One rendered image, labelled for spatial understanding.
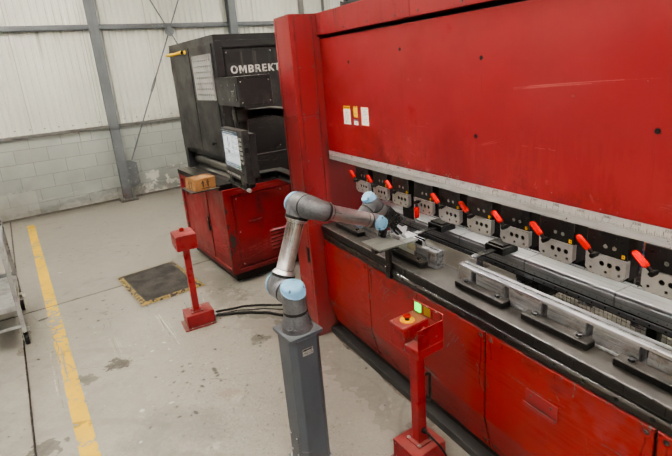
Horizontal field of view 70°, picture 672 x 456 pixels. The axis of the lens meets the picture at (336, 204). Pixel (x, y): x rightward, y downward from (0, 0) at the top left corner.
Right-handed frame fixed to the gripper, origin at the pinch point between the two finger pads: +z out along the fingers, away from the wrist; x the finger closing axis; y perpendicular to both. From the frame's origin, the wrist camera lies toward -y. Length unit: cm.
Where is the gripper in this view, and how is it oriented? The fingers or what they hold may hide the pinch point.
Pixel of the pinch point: (400, 235)
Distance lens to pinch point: 276.9
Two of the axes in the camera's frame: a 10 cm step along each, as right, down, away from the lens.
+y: 6.1, -7.7, 1.6
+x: -4.9, -2.1, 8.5
